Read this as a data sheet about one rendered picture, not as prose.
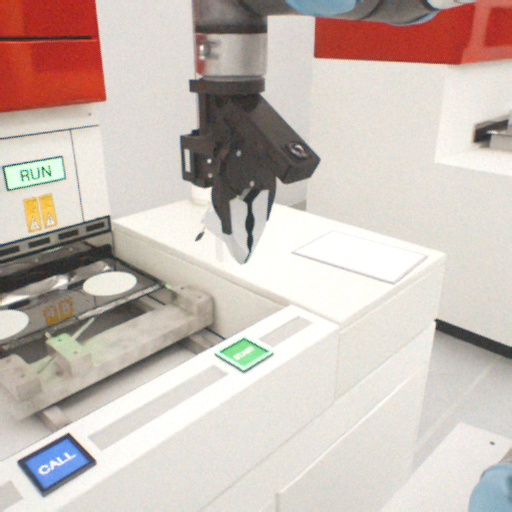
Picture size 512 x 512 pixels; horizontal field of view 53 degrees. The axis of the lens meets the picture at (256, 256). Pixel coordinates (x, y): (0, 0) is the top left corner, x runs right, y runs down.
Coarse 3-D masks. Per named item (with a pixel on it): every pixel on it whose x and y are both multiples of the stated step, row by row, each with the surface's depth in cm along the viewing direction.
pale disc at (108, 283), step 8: (112, 272) 104; (120, 272) 104; (88, 280) 101; (96, 280) 101; (104, 280) 101; (112, 280) 101; (120, 280) 101; (128, 280) 101; (88, 288) 98; (96, 288) 98; (104, 288) 98; (112, 288) 98; (120, 288) 98; (128, 288) 98
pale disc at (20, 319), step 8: (0, 312) 90; (8, 312) 90; (16, 312) 90; (0, 320) 87; (8, 320) 87; (16, 320) 87; (24, 320) 87; (0, 328) 85; (8, 328) 85; (16, 328) 85; (0, 336) 83; (8, 336) 83
